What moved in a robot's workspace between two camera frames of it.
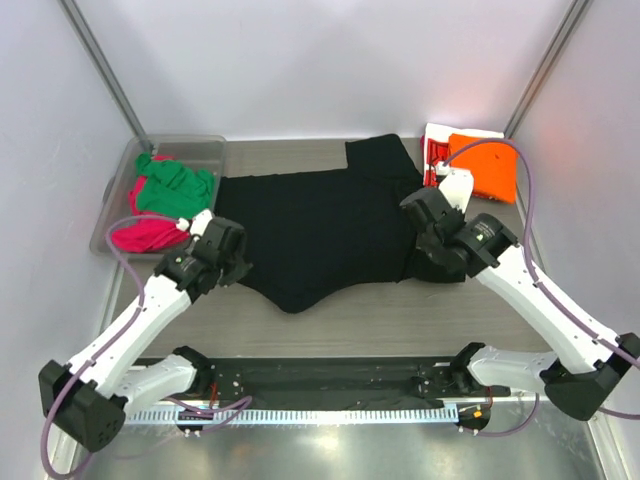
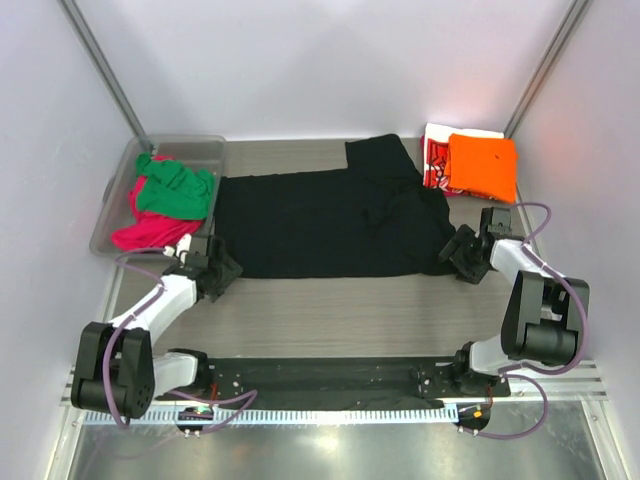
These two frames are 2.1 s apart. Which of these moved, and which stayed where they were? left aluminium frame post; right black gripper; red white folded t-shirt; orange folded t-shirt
Moved: right black gripper
Stayed: red white folded t-shirt; orange folded t-shirt; left aluminium frame post
